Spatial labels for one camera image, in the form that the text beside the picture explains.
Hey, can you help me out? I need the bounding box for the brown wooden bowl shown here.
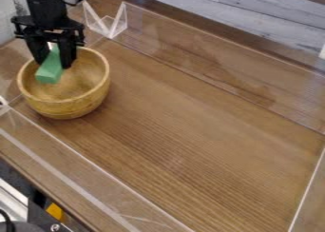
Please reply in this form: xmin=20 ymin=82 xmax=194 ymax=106
xmin=16 ymin=48 xmax=111 ymax=120

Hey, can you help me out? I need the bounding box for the black cable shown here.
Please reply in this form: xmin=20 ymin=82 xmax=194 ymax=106
xmin=0 ymin=208 xmax=18 ymax=232

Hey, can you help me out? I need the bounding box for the green rectangular block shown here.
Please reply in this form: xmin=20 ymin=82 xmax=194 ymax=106
xmin=35 ymin=45 xmax=63 ymax=84

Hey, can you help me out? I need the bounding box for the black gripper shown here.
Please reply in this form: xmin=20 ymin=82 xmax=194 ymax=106
xmin=11 ymin=0 xmax=86 ymax=68

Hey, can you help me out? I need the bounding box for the yellow tag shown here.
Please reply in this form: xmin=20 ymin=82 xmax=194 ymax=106
xmin=46 ymin=203 xmax=63 ymax=222

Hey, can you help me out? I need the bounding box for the clear acrylic enclosure wall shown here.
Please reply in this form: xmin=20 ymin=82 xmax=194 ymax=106
xmin=0 ymin=104 xmax=194 ymax=232

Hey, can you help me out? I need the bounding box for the clear acrylic corner bracket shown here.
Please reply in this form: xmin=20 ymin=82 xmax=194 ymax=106
xmin=83 ymin=1 xmax=129 ymax=39

